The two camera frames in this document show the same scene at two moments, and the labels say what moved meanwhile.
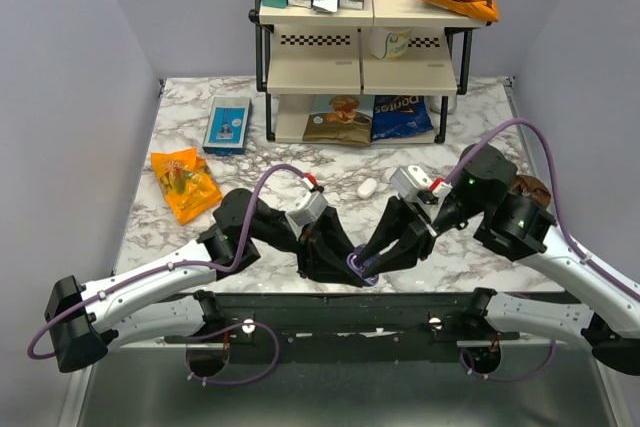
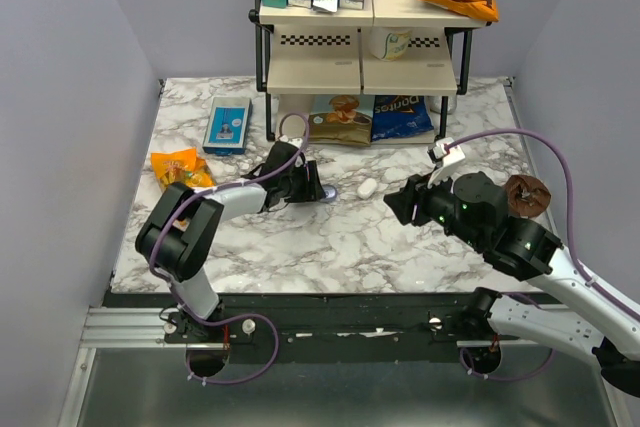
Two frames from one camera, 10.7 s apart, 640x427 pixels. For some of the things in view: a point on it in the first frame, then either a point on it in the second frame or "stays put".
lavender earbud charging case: (353, 258) to (331, 193)
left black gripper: (317, 264) to (312, 191)
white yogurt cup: (389, 43) stays put
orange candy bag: (187, 182) stays put
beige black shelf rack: (358, 75) stays put
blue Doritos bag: (399, 115) stays put
